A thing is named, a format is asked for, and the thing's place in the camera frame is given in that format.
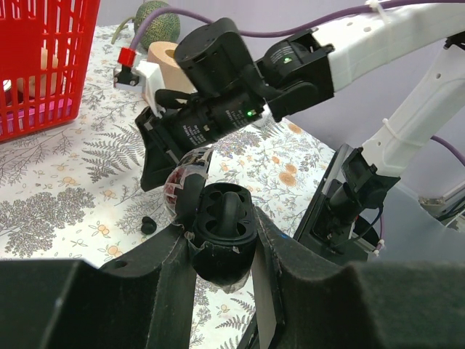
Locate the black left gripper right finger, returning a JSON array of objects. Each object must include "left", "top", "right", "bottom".
[{"left": 252, "top": 209, "right": 464, "bottom": 348}]

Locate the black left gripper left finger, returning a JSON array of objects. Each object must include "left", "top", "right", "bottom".
[{"left": 1, "top": 225, "right": 195, "bottom": 348}]

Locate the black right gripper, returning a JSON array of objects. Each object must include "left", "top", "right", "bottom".
[{"left": 135, "top": 90, "right": 264, "bottom": 192}]

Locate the black earbud charging case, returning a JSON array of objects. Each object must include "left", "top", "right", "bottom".
[{"left": 163, "top": 147, "right": 258, "bottom": 294}]

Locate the black clip-on earbud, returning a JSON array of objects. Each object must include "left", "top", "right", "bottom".
[
  {"left": 141, "top": 216, "right": 157, "bottom": 235},
  {"left": 217, "top": 192, "right": 242, "bottom": 238}
]

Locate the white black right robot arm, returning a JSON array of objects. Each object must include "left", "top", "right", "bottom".
[{"left": 136, "top": 1, "right": 464, "bottom": 348}]

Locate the beige tape roll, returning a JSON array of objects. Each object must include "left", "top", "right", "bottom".
[{"left": 147, "top": 41, "right": 194, "bottom": 93}]

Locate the green melon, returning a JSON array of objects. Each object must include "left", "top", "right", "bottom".
[{"left": 111, "top": 1, "right": 181, "bottom": 49}]

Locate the floral patterned table mat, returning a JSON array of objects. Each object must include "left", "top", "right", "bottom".
[{"left": 1, "top": 26, "right": 333, "bottom": 348}]

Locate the cream plush toy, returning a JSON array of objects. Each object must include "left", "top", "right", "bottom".
[{"left": 3, "top": 47, "right": 66, "bottom": 103}]

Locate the red plastic shopping basket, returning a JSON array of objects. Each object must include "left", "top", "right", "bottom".
[{"left": 1, "top": 1, "right": 100, "bottom": 141}]

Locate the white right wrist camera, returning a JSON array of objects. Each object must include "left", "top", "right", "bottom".
[{"left": 113, "top": 60, "right": 165, "bottom": 119}]

